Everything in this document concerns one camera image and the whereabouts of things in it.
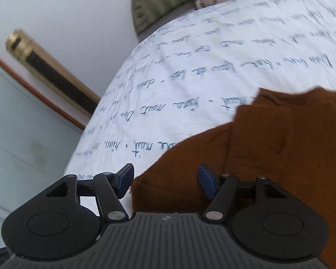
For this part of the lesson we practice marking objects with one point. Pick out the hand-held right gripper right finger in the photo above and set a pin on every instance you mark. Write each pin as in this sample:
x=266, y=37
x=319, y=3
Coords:
x=207, y=182

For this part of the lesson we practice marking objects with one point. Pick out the white script-print bed sheet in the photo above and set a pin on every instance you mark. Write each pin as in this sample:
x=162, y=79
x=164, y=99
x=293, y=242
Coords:
x=201, y=70

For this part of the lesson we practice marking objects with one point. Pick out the brown garment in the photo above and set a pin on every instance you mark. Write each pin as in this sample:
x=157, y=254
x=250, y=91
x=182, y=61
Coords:
x=282, y=145

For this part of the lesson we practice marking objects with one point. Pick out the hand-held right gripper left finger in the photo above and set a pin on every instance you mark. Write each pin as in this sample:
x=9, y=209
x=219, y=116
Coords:
x=126, y=180

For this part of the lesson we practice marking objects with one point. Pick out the glass door with orange trim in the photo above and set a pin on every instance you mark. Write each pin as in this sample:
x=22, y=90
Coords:
x=22, y=145

